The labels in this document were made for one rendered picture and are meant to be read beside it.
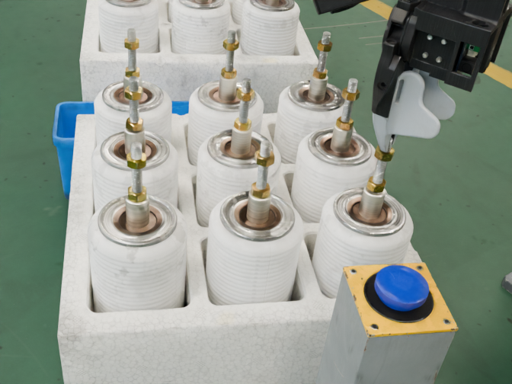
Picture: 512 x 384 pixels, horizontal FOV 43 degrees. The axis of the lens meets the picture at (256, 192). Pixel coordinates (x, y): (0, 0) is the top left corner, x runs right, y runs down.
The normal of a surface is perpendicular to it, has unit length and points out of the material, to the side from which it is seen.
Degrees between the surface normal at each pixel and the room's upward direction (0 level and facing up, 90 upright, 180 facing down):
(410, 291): 0
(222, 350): 90
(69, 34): 0
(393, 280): 0
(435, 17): 90
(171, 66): 90
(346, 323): 90
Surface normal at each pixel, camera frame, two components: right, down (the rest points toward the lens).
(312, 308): 0.09, -0.78
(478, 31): -0.53, 0.48
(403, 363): 0.16, 0.62
